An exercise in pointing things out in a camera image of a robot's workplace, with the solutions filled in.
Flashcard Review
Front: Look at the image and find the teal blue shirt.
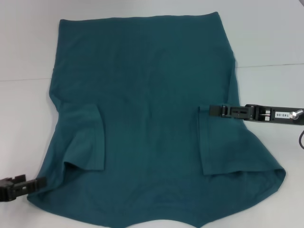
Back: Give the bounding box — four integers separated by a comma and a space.
27, 11, 287, 228

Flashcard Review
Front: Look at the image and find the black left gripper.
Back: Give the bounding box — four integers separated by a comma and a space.
0, 174, 47, 203

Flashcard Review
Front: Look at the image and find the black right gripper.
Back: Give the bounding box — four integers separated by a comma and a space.
209, 104, 304, 125

